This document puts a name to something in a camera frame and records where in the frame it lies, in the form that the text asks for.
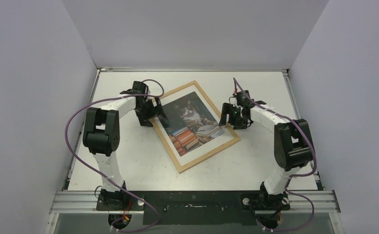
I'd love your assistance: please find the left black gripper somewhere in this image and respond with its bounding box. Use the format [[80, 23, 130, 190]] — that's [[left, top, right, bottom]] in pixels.
[[136, 97, 166, 127]]

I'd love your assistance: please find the light wooden picture frame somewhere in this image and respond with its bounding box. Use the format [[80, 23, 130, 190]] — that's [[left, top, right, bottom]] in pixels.
[[149, 80, 241, 174]]

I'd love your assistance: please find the white photo paper sheet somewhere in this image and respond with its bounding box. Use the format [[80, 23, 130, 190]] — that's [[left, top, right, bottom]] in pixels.
[[157, 85, 235, 166]]

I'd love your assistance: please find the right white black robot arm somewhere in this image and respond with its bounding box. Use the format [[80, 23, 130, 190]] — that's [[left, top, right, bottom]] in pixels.
[[219, 91, 315, 210]]

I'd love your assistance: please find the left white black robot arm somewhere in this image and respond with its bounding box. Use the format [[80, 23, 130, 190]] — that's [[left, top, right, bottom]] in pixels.
[[82, 80, 166, 210]]

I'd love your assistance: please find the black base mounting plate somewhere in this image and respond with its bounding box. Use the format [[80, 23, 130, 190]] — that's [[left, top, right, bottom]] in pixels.
[[95, 190, 290, 226]]

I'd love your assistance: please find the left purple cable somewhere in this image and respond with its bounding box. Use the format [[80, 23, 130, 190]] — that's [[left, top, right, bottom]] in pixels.
[[64, 79, 165, 233]]

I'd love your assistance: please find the purple cable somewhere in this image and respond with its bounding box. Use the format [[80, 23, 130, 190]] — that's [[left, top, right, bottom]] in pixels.
[[233, 77, 317, 233], [64, 79, 165, 233]]

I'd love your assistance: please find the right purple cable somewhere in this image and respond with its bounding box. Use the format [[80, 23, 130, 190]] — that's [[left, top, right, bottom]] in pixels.
[[233, 77, 317, 233]]

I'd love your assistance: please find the aluminium front rail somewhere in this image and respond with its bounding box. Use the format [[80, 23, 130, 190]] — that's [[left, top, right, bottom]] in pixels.
[[50, 190, 341, 214]]

